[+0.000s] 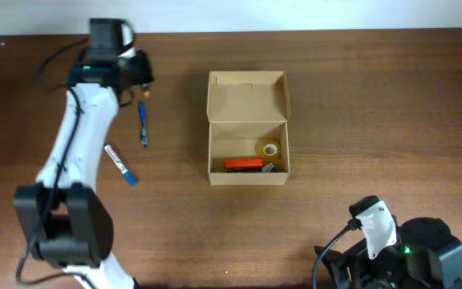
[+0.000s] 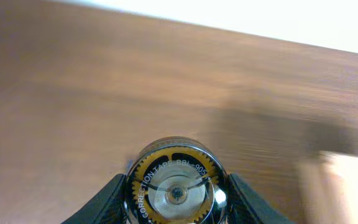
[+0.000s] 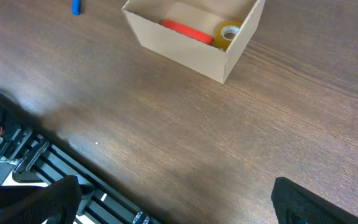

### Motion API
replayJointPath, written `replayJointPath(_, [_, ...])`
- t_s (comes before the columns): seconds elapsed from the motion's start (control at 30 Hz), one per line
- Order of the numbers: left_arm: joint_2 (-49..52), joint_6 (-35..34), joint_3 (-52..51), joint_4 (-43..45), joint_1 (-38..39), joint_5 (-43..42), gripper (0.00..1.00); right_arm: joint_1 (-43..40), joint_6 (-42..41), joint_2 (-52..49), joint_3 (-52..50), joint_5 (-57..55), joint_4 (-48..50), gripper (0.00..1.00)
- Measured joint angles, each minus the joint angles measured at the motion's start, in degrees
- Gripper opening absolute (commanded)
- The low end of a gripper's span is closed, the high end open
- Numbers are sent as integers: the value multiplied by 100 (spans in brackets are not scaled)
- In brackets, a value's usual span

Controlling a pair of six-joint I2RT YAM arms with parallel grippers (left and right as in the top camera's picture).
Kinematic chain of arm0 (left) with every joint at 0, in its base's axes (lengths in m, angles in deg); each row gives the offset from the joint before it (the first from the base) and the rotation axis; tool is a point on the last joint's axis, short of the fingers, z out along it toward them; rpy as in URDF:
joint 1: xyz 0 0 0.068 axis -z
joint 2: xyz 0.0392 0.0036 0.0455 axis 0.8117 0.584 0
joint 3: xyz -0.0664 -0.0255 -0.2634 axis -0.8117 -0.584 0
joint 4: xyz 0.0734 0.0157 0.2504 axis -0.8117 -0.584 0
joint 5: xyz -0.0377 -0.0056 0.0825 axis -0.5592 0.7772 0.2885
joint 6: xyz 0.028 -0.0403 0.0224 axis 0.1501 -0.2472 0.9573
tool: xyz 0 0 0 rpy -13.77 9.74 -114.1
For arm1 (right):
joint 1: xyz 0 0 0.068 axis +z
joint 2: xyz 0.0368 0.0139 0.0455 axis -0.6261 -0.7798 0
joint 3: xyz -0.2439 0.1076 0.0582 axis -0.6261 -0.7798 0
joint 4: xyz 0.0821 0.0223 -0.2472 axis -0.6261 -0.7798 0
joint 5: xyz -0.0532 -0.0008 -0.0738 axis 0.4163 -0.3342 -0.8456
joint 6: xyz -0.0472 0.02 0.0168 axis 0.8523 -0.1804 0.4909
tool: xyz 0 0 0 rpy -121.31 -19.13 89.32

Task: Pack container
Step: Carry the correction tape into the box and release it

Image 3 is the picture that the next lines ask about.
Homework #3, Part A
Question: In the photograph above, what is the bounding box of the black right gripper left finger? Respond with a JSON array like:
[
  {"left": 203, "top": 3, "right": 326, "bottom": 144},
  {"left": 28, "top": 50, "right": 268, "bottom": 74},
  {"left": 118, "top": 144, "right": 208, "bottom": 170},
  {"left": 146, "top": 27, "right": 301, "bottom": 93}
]
[{"left": 0, "top": 175, "right": 82, "bottom": 224}]

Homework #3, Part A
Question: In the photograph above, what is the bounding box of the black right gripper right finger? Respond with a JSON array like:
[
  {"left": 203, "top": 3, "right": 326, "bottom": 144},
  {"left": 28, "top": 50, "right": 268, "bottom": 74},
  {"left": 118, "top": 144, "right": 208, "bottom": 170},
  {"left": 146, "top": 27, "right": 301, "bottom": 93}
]
[{"left": 271, "top": 177, "right": 358, "bottom": 224}]

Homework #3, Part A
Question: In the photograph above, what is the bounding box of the yellow tape roll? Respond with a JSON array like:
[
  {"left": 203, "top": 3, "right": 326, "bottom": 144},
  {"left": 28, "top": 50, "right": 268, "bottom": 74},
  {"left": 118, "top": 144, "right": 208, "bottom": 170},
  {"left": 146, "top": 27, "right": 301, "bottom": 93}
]
[{"left": 215, "top": 21, "right": 242, "bottom": 50}]

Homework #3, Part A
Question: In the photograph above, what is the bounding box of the brown cardboard box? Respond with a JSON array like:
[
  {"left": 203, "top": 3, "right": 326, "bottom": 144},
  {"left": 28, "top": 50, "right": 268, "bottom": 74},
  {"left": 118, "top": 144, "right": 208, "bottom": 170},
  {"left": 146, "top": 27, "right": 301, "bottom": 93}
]
[{"left": 122, "top": 0, "right": 265, "bottom": 83}]

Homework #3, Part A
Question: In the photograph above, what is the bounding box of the white blue marker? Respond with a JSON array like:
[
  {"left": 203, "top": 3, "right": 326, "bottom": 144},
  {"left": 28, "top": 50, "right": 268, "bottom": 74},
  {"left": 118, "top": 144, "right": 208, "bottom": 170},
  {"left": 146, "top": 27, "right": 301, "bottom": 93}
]
[{"left": 71, "top": 0, "right": 81, "bottom": 16}]

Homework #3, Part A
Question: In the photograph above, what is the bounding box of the orange stapler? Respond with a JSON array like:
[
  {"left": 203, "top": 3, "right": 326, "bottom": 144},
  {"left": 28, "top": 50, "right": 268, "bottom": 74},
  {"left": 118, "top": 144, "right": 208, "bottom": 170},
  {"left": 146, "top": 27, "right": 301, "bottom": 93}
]
[{"left": 160, "top": 19, "right": 214, "bottom": 45}]

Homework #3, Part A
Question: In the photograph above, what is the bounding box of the black table edge frame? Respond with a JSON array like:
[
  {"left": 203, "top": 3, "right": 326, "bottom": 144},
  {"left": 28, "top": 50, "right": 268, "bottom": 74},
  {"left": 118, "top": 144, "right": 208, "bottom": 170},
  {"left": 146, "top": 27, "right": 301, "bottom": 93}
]
[{"left": 0, "top": 97, "right": 158, "bottom": 224}]

